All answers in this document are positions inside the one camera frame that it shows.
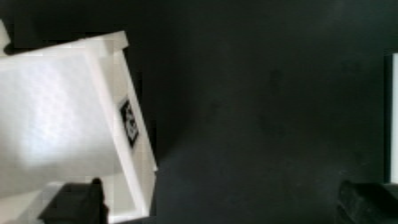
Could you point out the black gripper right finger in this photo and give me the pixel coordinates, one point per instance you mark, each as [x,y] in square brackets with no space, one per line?
[367,203]

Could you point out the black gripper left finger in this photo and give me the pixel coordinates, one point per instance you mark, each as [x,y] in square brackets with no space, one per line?
[78,206]

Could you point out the white fence frame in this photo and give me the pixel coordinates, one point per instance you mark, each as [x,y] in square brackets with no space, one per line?
[396,120]

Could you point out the white front drawer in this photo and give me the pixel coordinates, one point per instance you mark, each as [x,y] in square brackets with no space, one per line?
[74,136]

